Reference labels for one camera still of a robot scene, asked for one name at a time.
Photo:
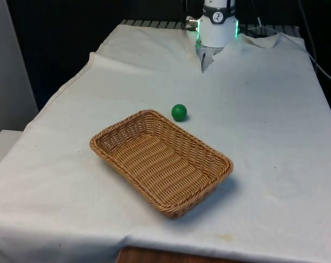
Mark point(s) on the green ball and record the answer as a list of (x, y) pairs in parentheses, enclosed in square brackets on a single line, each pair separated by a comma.
[(179, 112)]

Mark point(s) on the wicker basket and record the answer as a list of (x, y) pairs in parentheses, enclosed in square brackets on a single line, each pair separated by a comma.
[(159, 161)]

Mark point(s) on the white cabinet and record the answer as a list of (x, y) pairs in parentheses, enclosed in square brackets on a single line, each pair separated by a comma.
[(6, 68)]

